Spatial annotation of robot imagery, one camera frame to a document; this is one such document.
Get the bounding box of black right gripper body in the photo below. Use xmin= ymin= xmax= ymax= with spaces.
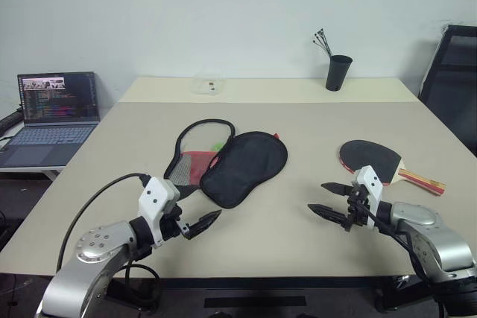
xmin=344 ymin=180 xmax=373 ymax=232

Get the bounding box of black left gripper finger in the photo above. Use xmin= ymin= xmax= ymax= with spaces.
xmin=182 ymin=209 xmax=223 ymax=241

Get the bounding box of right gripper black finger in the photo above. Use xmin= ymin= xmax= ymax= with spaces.
xmin=307 ymin=203 xmax=350 ymax=226
xmin=320 ymin=182 xmax=354 ymax=196

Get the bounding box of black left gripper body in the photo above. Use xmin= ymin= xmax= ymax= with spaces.
xmin=162 ymin=204 xmax=192 ymax=243

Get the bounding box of black rubber table tennis paddle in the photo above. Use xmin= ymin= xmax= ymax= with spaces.
xmin=338 ymin=139 xmax=446 ymax=197

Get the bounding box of black and red paddle case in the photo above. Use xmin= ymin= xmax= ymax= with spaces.
xmin=163 ymin=118 xmax=290 ymax=209

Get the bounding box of black plastic cup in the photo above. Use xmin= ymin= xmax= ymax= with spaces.
xmin=325 ymin=54 xmax=353 ymax=92

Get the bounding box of clear plastic box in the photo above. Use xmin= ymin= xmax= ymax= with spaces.
xmin=192 ymin=76 xmax=228 ymax=95

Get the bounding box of black mesh office chair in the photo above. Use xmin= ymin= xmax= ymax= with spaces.
xmin=417 ymin=24 xmax=477 ymax=157

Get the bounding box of white side table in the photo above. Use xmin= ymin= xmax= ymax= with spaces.
xmin=0 ymin=163 xmax=68 ymax=185

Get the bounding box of open grey laptop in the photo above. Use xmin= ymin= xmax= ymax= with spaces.
xmin=0 ymin=71 xmax=101 ymax=168

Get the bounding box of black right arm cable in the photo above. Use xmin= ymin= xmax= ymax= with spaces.
xmin=357 ymin=198 xmax=426 ymax=282

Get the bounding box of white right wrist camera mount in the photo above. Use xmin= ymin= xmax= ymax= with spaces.
xmin=353 ymin=165 xmax=384 ymax=230

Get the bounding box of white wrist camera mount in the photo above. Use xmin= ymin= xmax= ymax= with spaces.
xmin=137 ymin=177 xmax=182 ymax=248
xmin=353 ymin=165 xmax=384 ymax=230

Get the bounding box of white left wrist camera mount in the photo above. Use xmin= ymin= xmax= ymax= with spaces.
xmin=137 ymin=177 xmax=182 ymax=248

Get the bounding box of black cable ties bundle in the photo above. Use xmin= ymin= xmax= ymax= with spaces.
xmin=312 ymin=28 xmax=335 ymax=57

